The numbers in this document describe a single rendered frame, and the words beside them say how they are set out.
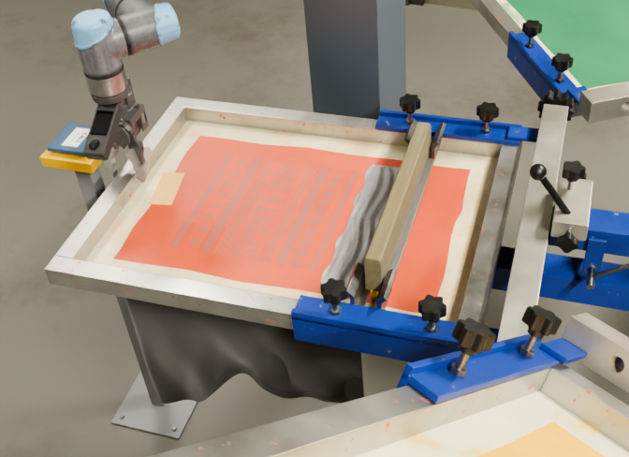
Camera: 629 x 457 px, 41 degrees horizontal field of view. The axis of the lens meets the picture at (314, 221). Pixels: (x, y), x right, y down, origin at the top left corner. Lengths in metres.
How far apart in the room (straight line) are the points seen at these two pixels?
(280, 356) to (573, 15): 1.20
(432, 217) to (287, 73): 2.39
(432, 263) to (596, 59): 0.80
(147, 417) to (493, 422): 1.70
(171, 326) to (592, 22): 1.30
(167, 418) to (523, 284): 1.44
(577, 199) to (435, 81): 2.37
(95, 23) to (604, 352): 1.02
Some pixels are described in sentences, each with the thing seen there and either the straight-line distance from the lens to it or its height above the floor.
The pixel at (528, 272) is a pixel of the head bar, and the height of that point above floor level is 1.04.
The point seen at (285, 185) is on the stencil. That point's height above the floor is 0.95.
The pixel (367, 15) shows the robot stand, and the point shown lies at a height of 1.14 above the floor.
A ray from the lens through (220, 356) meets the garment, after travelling 1.72.
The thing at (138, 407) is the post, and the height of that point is 0.01.
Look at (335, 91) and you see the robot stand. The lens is 2.05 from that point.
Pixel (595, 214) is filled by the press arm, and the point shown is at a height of 1.04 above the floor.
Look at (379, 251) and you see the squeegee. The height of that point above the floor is 1.06.
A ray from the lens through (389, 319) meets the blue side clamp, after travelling 1.38.
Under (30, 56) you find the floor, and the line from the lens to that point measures 4.50.
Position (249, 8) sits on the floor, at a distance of 4.55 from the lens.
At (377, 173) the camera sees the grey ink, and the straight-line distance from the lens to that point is 1.72.
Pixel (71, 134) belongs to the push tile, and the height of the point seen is 0.97.
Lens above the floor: 2.02
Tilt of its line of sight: 41 degrees down
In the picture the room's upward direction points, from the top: 6 degrees counter-clockwise
